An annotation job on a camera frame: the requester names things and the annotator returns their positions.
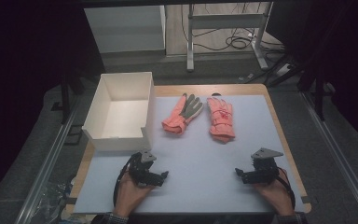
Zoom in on black floor bracket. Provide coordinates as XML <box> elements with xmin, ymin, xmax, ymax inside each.
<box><xmin>63</xmin><ymin>123</ymin><xmax>84</xmax><ymax>147</ymax></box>

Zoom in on person's right hand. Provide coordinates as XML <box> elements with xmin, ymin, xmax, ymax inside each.
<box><xmin>253</xmin><ymin>175</ymin><xmax>296</xmax><ymax>217</ymax></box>

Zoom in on metal floor rail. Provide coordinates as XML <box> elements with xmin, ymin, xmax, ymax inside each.
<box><xmin>300</xmin><ymin>91</ymin><xmax>358</xmax><ymax>224</ymax></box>
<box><xmin>13</xmin><ymin>94</ymin><xmax>83</xmax><ymax>224</ymax></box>

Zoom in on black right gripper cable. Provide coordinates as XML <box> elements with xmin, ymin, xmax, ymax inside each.
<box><xmin>276</xmin><ymin>167</ymin><xmax>296</xmax><ymax>210</ymax></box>

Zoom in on white cabinet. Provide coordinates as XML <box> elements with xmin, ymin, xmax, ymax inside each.
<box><xmin>83</xmin><ymin>4</ymin><xmax>168</xmax><ymax>58</ymax></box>

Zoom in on white box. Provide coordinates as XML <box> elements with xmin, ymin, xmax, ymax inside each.
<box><xmin>81</xmin><ymin>71</ymin><xmax>155</xmax><ymax>152</ymax></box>

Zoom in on white power strip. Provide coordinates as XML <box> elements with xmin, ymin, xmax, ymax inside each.
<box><xmin>275</xmin><ymin>63</ymin><xmax>294</xmax><ymax>77</ymax></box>

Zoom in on black stand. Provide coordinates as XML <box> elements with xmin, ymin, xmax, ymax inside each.
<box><xmin>50</xmin><ymin>74</ymin><xmax>86</xmax><ymax>125</ymax></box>
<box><xmin>297</xmin><ymin>55</ymin><xmax>337</xmax><ymax>122</ymax></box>

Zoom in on black floor cables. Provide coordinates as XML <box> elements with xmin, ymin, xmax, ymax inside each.
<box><xmin>180</xmin><ymin>3</ymin><xmax>288</xmax><ymax>85</ymax></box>

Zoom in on clear plastic bag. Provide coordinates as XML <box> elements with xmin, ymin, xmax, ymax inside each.
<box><xmin>35</xmin><ymin>179</ymin><xmax>76</xmax><ymax>224</ymax></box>

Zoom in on pink glove with grey palm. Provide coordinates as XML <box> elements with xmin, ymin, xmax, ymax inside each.
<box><xmin>161</xmin><ymin>92</ymin><xmax>204</xmax><ymax>135</ymax></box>

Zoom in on pale blue table mat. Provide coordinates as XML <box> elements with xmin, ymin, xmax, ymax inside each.
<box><xmin>73</xmin><ymin>94</ymin><xmax>306</xmax><ymax>216</ymax></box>

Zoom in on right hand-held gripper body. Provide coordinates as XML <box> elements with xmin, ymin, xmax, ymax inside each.
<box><xmin>250</xmin><ymin>147</ymin><xmax>284</xmax><ymax>185</ymax></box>

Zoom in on person's left hand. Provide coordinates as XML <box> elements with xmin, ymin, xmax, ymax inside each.
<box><xmin>113</xmin><ymin>170</ymin><xmax>155</xmax><ymax>217</ymax></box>

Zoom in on pink glove with red print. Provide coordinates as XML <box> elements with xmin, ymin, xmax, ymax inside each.
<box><xmin>206</xmin><ymin>96</ymin><xmax>236</xmax><ymax>144</ymax></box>

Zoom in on grey metal desk frame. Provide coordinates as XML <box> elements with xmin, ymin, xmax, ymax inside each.
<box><xmin>186</xmin><ymin>1</ymin><xmax>275</xmax><ymax>73</ymax></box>

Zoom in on wooden table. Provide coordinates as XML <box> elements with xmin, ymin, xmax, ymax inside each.
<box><xmin>64</xmin><ymin>82</ymin><xmax>312</xmax><ymax>219</ymax></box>

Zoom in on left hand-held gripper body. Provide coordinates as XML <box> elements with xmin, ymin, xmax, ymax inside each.
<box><xmin>126</xmin><ymin>149</ymin><xmax>158</xmax><ymax>189</ymax></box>

